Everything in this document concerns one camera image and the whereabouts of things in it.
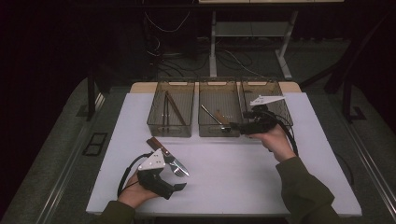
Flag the right hand-held gripper black cable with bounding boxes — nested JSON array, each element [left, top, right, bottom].
[[267, 110, 299, 157]]

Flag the metal spoon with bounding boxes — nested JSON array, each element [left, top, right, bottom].
[[200, 105, 232, 133]]

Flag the wooden-handled knife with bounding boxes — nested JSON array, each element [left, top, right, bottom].
[[150, 136, 191, 177]]

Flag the left hand-held gripper black cable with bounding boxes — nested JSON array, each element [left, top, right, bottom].
[[117, 151, 153, 199]]

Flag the hanging white cable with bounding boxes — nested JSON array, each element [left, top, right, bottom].
[[144, 10, 191, 34]]

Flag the person's left hand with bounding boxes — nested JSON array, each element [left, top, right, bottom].
[[117, 173, 161, 209]]

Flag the metal floor rail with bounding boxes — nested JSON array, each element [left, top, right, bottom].
[[342, 124, 396, 213], [36, 92, 106, 224]]

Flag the smoky clear plastic bin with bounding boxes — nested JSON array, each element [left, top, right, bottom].
[[146, 77, 196, 138], [240, 77, 294, 138], [197, 77, 244, 138]]

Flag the white floor cable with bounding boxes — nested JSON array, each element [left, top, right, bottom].
[[223, 49, 266, 78]]

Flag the tangle of black cables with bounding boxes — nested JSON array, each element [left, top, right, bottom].
[[155, 46, 254, 77]]

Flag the white desk with metal legs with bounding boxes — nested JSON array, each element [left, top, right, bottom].
[[198, 0, 345, 80]]

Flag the brown chopstick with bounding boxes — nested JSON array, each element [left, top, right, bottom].
[[167, 91, 187, 126], [164, 91, 185, 126]]

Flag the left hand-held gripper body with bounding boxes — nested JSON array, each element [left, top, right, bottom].
[[136, 148, 176, 201]]

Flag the black metal stand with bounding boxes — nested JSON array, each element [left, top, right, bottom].
[[340, 77, 368, 124], [76, 68, 99, 122]]

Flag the person's right hand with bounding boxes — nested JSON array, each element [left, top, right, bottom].
[[248, 124, 297, 163]]

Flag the wooden-handled fork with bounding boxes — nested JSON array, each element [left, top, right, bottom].
[[146, 138, 187, 178]]

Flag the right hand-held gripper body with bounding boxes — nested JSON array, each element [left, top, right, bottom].
[[247, 94, 286, 135]]

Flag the hand-held gripper black cable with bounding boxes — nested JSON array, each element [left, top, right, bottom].
[[117, 151, 153, 199], [267, 110, 299, 157]]

